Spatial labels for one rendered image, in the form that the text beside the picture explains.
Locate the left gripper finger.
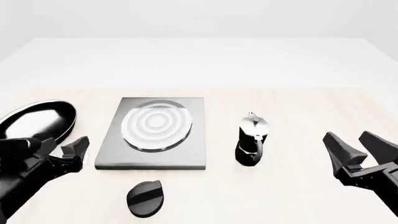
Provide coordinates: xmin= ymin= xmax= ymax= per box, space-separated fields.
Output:
xmin=60 ymin=136 xmax=91 ymax=160
xmin=38 ymin=137 xmax=58 ymax=158

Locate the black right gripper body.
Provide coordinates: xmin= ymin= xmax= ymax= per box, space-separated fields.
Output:
xmin=336 ymin=161 xmax=398 ymax=188

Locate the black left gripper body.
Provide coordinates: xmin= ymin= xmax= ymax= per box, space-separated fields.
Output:
xmin=45 ymin=152 xmax=85 ymax=175

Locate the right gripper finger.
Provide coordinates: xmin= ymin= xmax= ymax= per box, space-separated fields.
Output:
xmin=358 ymin=131 xmax=398 ymax=168
xmin=322 ymin=131 xmax=368 ymax=175

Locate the round black stove knob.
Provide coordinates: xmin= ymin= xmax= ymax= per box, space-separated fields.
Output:
xmin=126 ymin=179 xmax=165 ymax=218

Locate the black and silver moka pot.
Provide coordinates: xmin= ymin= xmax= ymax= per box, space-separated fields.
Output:
xmin=234 ymin=112 xmax=271 ymax=167

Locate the flat black stove plate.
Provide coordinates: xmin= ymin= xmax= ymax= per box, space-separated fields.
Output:
xmin=94 ymin=96 xmax=208 ymax=172

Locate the black frying pan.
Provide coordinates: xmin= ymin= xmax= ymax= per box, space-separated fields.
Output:
xmin=0 ymin=99 xmax=78 ymax=144

